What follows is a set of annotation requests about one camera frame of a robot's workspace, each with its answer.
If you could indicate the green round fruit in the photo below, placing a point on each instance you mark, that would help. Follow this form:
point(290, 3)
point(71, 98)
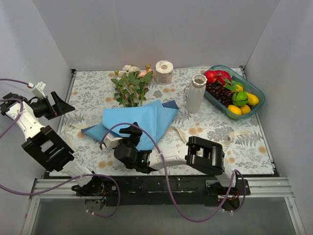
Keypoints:
point(240, 99)

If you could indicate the yellow fruit under leaves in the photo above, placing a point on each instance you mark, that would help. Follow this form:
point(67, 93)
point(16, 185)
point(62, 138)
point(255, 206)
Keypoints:
point(238, 88)

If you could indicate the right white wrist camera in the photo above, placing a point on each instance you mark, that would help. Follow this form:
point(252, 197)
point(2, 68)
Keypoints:
point(110, 141)

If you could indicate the purple grape bunch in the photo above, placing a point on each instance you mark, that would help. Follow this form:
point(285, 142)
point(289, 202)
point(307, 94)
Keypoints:
point(223, 95)

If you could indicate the yellow lemon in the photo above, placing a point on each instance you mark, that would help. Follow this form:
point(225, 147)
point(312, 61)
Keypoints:
point(252, 99)
point(245, 110)
point(234, 109)

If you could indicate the pink bud flower stem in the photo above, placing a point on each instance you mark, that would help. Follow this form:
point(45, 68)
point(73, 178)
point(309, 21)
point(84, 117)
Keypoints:
point(131, 82)

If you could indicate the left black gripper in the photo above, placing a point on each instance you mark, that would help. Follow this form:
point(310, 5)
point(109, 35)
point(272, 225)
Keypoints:
point(52, 105)

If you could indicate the toilet paper roll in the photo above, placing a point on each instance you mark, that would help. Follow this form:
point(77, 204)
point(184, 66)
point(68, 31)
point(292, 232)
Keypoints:
point(164, 72)

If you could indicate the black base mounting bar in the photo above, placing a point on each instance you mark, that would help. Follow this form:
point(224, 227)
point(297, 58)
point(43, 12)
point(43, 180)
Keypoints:
point(154, 190)

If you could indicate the yellow lemon front left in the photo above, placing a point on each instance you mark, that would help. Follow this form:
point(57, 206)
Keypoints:
point(234, 109)

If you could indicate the blue wrapping paper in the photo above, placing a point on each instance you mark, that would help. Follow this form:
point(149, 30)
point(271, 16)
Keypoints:
point(154, 118)

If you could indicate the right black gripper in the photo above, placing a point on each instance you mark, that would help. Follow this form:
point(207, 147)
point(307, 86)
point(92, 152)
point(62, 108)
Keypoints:
point(132, 141)

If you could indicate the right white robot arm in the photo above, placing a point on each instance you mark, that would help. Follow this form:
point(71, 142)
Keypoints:
point(200, 154)

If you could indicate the white rose flower stem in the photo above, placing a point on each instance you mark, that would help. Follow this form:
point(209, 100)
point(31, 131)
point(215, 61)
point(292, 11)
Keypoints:
point(126, 70)

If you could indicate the pink dragon fruit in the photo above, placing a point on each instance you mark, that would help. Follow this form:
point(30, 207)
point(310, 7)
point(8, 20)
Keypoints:
point(223, 78)

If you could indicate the white ribbed ceramic vase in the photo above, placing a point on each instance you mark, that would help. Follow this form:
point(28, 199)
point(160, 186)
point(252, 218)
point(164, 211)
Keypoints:
point(195, 93)

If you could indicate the floral patterned tablecloth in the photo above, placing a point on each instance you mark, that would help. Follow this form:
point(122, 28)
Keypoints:
point(246, 149)

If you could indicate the beige ribbon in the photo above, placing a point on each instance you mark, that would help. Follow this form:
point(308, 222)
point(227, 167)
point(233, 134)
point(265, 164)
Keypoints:
point(82, 144)

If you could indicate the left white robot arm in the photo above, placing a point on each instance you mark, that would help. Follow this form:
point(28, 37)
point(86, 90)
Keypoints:
point(44, 145)

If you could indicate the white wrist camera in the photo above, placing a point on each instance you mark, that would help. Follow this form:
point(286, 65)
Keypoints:
point(38, 90)
point(110, 141)

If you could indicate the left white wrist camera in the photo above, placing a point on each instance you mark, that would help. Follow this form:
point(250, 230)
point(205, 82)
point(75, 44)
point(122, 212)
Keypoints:
point(38, 90)

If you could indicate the peach rose flower stem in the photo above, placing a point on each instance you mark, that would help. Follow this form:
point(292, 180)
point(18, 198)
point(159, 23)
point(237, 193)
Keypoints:
point(144, 78)

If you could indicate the red apple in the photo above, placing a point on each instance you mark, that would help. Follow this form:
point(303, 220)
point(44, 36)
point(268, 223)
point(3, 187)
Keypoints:
point(211, 76)

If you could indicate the pink rose flower stem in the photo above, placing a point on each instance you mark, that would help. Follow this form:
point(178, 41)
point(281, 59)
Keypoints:
point(125, 97)

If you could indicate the yellow lemon front right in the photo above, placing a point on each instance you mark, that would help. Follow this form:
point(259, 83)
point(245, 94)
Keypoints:
point(245, 110)

